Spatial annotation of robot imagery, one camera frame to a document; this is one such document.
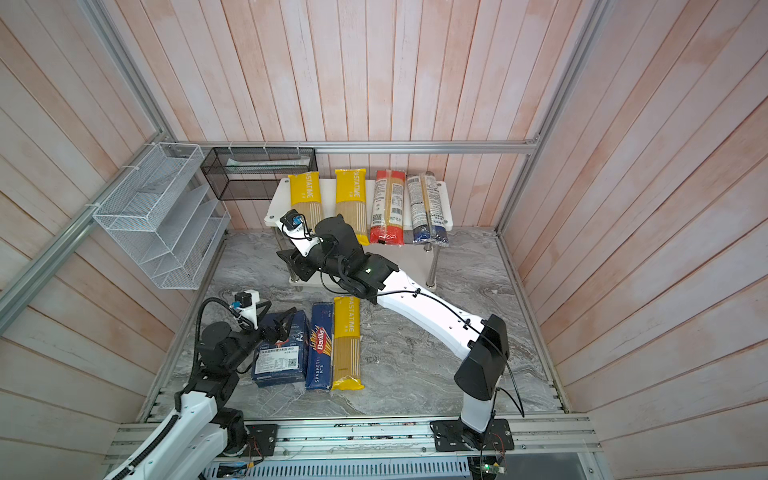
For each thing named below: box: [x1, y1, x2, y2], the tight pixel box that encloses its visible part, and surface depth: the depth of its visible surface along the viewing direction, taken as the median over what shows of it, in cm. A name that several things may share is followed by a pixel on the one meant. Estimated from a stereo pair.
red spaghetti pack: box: [370, 170, 407, 245], surface depth 76 cm
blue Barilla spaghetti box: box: [306, 303, 334, 390], surface depth 87 cm
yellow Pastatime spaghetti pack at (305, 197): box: [288, 171, 324, 231], surface depth 83 cm
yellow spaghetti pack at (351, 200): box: [335, 168, 370, 246], surface depth 83 cm
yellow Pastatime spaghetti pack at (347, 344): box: [331, 296, 365, 391], surface depth 90 cm
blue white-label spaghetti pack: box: [407, 171, 449, 247], surface depth 76 cm
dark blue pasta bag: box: [252, 310, 309, 388], surface depth 81 cm
